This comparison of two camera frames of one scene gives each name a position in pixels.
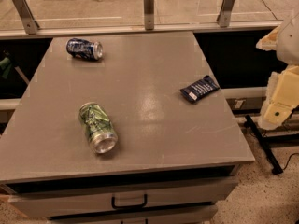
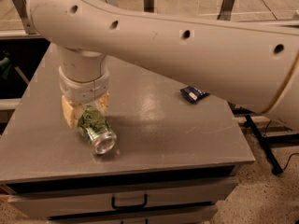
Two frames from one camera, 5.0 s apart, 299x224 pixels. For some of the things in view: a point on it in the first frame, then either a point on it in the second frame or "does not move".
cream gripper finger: (268, 43) to (103, 102)
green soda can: (100, 130) does not move
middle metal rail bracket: (149, 8) does not move
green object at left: (6, 65) does not move
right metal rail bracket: (223, 17) does not move
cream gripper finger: (282, 97) to (72, 111)
